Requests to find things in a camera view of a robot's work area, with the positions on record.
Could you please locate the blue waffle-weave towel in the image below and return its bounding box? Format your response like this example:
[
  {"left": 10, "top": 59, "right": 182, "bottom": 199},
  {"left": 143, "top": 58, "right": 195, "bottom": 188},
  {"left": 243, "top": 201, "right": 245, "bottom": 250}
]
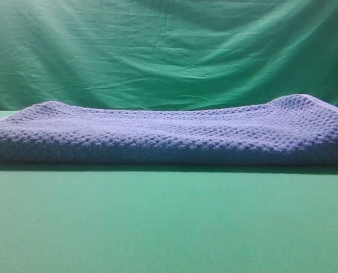
[{"left": 0, "top": 94, "right": 338, "bottom": 166}]

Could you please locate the green backdrop cloth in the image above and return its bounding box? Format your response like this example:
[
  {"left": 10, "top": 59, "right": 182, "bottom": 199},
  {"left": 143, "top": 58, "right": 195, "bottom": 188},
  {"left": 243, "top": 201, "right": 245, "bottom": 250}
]
[{"left": 0, "top": 1, "right": 338, "bottom": 110}]

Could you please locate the green table cover cloth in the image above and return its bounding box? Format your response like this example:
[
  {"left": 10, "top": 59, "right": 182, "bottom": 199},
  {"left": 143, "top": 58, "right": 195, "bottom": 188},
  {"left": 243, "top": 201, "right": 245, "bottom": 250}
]
[{"left": 0, "top": 109, "right": 338, "bottom": 273}]

